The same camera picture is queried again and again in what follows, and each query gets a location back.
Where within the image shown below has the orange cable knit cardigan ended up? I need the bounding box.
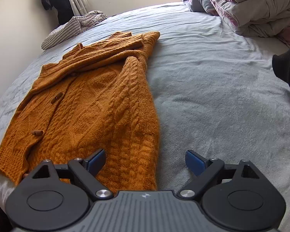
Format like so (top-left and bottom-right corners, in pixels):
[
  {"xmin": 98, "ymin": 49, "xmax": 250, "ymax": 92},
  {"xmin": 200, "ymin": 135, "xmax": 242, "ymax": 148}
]
[{"xmin": 0, "ymin": 32, "xmax": 160, "ymax": 192}]

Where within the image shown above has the grey bed sheet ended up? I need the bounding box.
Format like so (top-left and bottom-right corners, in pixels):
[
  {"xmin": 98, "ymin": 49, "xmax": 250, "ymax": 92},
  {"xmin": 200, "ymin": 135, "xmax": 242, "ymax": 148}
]
[{"xmin": 0, "ymin": 3, "xmax": 290, "ymax": 231}]

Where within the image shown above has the black garment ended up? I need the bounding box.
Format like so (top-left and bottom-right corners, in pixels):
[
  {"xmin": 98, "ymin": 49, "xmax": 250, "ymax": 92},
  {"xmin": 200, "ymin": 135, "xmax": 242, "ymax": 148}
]
[{"xmin": 271, "ymin": 42, "xmax": 290, "ymax": 97}]

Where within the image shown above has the striped grey pillow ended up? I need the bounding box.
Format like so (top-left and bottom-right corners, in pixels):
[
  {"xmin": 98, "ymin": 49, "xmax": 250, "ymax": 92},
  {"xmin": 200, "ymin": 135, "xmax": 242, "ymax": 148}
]
[{"xmin": 41, "ymin": 10, "xmax": 107, "ymax": 50}]

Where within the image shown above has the folded grey pink quilt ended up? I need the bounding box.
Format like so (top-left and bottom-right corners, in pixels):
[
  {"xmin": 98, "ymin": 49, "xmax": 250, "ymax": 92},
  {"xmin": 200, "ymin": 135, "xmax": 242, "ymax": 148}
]
[{"xmin": 209, "ymin": 0, "xmax": 290, "ymax": 37}]

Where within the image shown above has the black hanging coat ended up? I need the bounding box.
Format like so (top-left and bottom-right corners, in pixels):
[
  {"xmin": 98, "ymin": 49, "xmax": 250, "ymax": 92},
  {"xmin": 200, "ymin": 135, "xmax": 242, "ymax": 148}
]
[{"xmin": 41, "ymin": 0, "xmax": 74, "ymax": 25}]

